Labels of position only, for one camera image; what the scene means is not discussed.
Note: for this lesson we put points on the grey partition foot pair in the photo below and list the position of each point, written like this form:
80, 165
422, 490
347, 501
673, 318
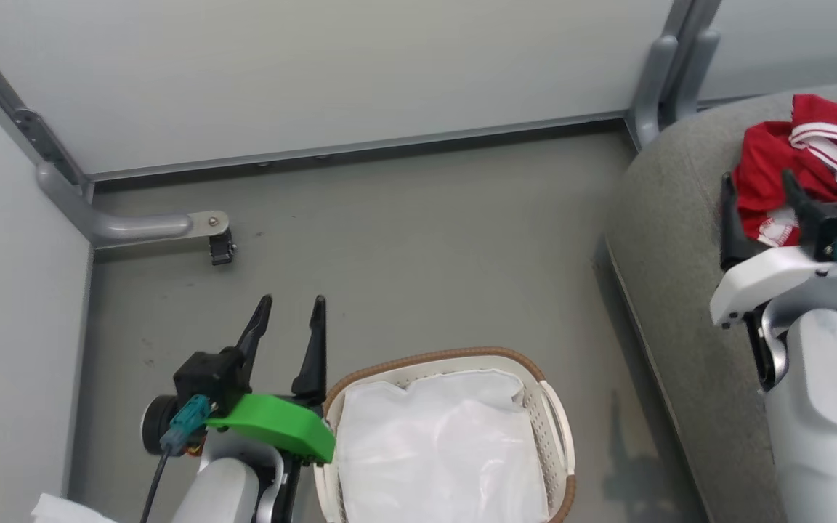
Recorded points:
651, 87

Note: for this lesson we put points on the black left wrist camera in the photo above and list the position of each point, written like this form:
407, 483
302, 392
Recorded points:
153, 425

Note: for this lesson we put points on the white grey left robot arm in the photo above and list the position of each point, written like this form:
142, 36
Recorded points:
222, 490

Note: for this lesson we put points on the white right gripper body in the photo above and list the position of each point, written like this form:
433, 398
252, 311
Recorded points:
767, 280

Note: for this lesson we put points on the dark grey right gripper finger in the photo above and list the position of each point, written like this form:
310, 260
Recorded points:
798, 195
732, 225

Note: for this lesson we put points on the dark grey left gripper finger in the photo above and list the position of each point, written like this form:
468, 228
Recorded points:
314, 356
257, 330

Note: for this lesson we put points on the white plastic laundry basket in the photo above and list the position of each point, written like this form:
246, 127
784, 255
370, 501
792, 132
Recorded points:
556, 428

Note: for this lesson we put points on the grey aluminium partition rail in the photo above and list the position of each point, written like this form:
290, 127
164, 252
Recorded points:
33, 127
360, 147

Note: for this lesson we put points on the grey partition foot with caster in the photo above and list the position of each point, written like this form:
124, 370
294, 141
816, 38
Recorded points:
135, 226

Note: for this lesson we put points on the red and white garment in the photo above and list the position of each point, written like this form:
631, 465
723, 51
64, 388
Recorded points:
767, 160

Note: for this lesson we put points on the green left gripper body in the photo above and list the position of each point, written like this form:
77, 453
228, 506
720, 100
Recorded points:
280, 425

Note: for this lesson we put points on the small metal caster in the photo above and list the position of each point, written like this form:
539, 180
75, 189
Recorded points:
221, 250

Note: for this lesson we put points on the white cloth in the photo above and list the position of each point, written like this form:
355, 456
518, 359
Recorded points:
440, 450

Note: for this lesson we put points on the grey upholstered seat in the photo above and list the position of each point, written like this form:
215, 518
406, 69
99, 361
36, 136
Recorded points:
680, 254

